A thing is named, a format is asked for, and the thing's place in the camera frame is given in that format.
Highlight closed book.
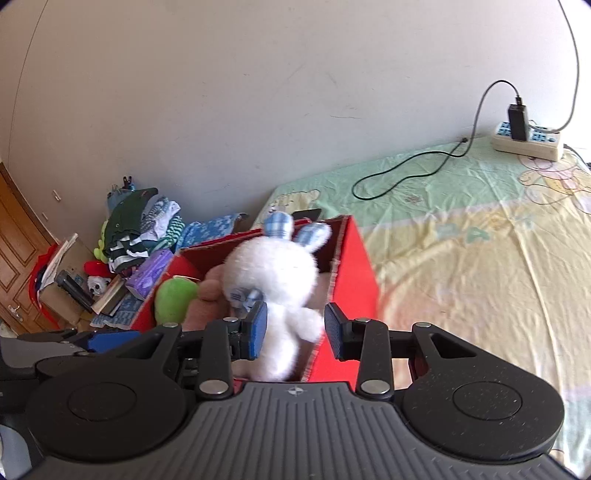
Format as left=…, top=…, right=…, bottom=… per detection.
left=91, top=276, right=126, bottom=317

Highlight pink teddy bear plush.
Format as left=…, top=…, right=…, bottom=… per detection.
left=182, top=265, right=241, bottom=333

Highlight small green toy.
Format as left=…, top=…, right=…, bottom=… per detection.
left=93, top=220, right=112, bottom=259

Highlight wooden door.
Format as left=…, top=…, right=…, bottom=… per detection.
left=0, top=164, right=61, bottom=335

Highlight cream power strip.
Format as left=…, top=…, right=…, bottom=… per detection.
left=490, top=121, right=565, bottom=161

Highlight white rabbit plush checked ears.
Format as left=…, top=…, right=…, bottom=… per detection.
left=221, top=211, right=332, bottom=383

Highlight white power strip cord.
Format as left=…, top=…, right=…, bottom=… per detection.
left=563, top=144, right=591, bottom=167

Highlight brown cardboard box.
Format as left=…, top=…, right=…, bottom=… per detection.
left=39, top=237, right=100, bottom=324

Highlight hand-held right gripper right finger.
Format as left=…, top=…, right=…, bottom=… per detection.
left=323, top=302, right=481, bottom=401

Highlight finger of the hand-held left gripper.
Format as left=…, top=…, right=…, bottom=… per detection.
left=87, top=329, right=157, bottom=356

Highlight black charging cable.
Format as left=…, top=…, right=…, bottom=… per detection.
left=353, top=80, right=525, bottom=201

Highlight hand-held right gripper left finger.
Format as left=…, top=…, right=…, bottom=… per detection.
left=111, top=300, right=269, bottom=401

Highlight grey power cable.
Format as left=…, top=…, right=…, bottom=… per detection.
left=531, top=0, right=580, bottom=134

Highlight black charger adapter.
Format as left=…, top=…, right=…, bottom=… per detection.
left=508, top=104, right=528, bottom=141

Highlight green plush toy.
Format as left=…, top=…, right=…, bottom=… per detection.
left=154, top=275, right=201, bottom=326

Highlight blue patterned cloth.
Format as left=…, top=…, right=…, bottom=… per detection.
left=178, top=213, right=250, bottom=254

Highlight pile of folded clothes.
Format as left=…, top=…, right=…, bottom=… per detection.
left=99, top=187, right=185, bottom=275

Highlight red cardboard box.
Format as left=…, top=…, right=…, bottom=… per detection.
left=129, top=215, right=382, bottom=384

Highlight purple tissue pack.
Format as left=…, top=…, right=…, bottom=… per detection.
left=126, top=249, right=174, bottom=301

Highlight black cylinder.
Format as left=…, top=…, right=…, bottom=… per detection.
left=55, top=270, right=95, bottom=315

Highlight cartoon bear printed bedsheet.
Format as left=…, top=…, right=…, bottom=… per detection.
left=252, top=136, right=591, bottom=472

